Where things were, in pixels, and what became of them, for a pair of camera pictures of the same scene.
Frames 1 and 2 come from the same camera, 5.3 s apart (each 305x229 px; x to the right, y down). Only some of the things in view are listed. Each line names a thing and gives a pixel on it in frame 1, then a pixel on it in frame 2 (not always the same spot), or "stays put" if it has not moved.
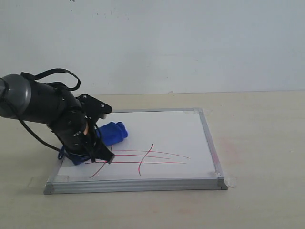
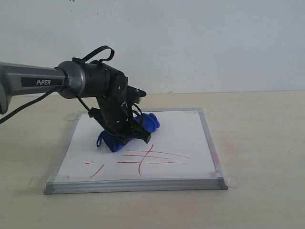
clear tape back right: (203, 111) stays put
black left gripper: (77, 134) → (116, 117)
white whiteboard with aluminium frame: (166, 150) stays put
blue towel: (111, 133) → (148, 122)
